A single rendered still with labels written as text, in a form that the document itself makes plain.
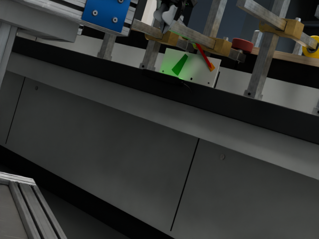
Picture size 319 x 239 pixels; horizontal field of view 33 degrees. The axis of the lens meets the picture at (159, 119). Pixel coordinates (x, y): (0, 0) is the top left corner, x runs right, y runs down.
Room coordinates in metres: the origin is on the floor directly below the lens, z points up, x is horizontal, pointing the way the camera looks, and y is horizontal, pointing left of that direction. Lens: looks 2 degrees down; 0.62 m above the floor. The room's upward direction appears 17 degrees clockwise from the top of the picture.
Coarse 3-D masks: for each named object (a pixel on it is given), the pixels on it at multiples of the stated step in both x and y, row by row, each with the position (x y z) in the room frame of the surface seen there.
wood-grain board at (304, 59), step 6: (138, 30) 2.45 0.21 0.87; (180, 36) 2.28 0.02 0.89; (258, 48) 2.02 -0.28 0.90; (276, 54) 1.97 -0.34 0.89; (282, 54) 1.95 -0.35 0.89; (288, 54) 1.94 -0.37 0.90; (294, 54) 1.92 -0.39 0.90; (288, 60) 1.93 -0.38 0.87; (294, 60) 1.92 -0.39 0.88; (300, 60) 1.90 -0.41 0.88; (306, 60) 1.89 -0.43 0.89; (312, 60) 1.87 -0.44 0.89; (318, 60) 1.86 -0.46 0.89; (318, 66) 1.85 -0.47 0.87
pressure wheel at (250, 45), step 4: (232, 40) 2.03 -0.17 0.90; (236, 40) 2.00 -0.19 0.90; (240, 40) 1.99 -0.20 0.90; (244, 40) 1.98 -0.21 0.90; (232, 44) 2.01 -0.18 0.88; (236, 44) 1.99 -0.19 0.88; (240, 44) 1.99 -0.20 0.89; (244, 44) 1.98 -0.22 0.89; (248, 44) 1.99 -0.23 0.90; (252, 44) 2.00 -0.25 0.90; (236, 48) 2.04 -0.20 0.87; (240, 48) 1.99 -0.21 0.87; (244, 48) 1.99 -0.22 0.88; (248, 48) 1.99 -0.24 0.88; (252, 48) 2.01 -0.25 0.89; (240, 52) 2.01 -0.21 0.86; (248, 52) 2.02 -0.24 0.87; (236, 60) 2.02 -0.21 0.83; (236, 64) 2.02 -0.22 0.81; (236, 68) 2.02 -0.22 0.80
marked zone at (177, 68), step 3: (183, 57) 1.96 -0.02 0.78; (186, 57) 1.95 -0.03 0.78; (180, 60) 1.97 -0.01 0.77; (183, 60) 1.96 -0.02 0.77; (177, 63) 1.97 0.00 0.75; (180, 63) 1.96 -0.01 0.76; (183, 63) 1.96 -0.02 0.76; (174, 66) 1.98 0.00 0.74; (177, 66) 1.97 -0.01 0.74; (180, 66) 1.96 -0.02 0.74; (174, 69) 1.98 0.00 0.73; (177, 69) 1.97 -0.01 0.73; (180, 69) 1.96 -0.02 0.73; (174, 72) 1.97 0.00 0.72; (177, 72) 1.97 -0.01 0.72
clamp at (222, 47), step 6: (216, 42) 1.88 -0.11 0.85; (222, 42) 1.86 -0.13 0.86; (228, 42) 1.88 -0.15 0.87; (204, 48) 1.91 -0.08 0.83; (210, 48) 1.89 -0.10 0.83; (216, 48) 1.87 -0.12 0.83; (222, 48) 1.86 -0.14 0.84; (228, 48) 1.89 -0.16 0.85; (216, 54) 1.92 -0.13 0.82; (222, 54) 1.87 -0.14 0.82; (228, 54) 1.89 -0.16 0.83
